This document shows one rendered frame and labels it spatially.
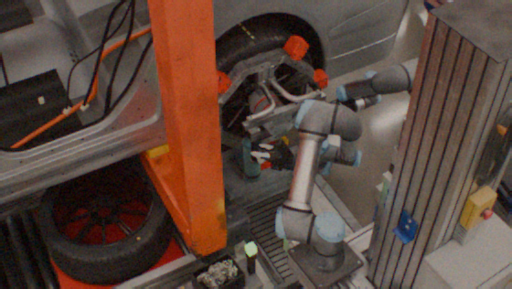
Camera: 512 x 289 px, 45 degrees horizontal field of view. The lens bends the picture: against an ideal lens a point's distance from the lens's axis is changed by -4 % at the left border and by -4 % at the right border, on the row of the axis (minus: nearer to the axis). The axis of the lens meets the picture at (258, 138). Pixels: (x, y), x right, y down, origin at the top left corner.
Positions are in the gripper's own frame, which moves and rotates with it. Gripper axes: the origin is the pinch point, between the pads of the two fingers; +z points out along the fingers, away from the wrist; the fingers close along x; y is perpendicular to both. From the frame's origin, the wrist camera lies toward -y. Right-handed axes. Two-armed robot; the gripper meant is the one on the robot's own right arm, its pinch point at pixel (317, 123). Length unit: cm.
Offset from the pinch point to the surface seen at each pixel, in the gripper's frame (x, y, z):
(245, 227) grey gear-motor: 5, -47, 43
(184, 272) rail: 12, -51, 81
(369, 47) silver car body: -29, 6, -52
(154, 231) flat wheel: -4, -33, 87
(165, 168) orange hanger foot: -22, -15, 70
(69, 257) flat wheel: -11, -34, 128
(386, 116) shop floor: -50, -83, -93
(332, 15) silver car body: -29, 35, -25
